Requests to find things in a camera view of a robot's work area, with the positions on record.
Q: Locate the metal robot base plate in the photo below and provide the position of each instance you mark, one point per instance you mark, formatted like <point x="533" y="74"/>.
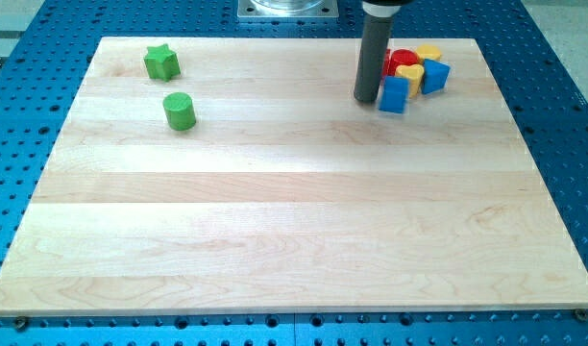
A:
<point x="260" y="9"/>

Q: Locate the green cylinder block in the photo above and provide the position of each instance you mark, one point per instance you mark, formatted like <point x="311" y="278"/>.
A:
<point x="179" y="111"/>

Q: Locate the blue triangle block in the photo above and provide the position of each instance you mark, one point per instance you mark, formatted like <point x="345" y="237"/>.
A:
<point x="435" y="77"/>

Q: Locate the light wooden board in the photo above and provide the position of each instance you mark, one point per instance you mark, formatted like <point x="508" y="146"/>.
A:
<point x="287" y="195"/>

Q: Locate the blue perforated table plate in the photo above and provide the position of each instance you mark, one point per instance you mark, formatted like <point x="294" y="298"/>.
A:
<point x="537" y="52"/>

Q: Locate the gray cylindrical pusher tool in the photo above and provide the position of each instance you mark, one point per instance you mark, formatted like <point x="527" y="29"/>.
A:
<point x="377" y="29"/>

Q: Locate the red cylinder block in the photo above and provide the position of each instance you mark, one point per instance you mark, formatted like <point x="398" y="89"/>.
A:
<point x="401" y="57"/>

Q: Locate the green star block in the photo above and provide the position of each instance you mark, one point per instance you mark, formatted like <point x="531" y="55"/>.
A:
<point x="161" y="63"/>

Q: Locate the blue cube block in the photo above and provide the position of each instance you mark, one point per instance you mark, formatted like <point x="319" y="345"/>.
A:
<point x="394" y="95"/>

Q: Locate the red star block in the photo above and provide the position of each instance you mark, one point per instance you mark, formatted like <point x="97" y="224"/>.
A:
<point x="386" y="63"/>

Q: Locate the yellow heart block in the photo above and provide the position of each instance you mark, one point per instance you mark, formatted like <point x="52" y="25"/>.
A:
<point x="414" y="74"/>

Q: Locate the yellow hexagon block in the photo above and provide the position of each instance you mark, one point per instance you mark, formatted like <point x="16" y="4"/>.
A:
<point x="428" y="52"/>

